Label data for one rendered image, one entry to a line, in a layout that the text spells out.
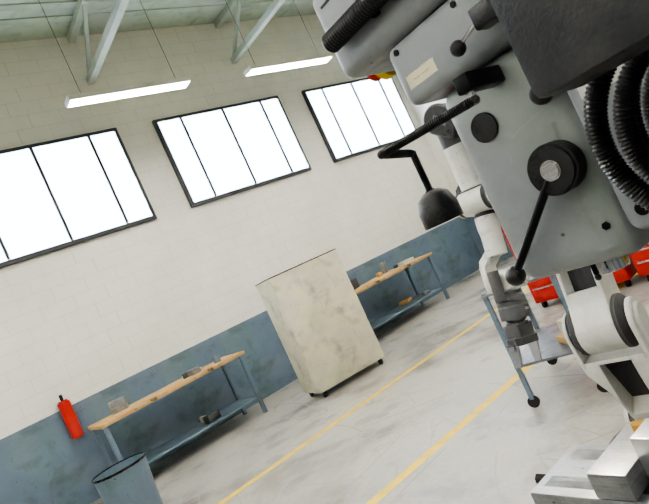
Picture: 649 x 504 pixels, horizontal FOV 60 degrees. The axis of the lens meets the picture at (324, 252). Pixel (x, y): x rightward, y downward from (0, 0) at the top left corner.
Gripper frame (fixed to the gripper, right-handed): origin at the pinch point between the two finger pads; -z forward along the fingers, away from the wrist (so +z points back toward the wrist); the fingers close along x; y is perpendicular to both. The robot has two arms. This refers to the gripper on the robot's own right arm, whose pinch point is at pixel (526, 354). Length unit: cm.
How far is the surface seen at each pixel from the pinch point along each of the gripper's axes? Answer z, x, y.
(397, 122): 426, -755, -610
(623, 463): -9, 72, 55
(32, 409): 24, -11, -687
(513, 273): 21, 80, 51
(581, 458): -11, 63, 43
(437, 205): 35, 76, 39
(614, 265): 18, 68, 60
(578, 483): -13, 70, 46
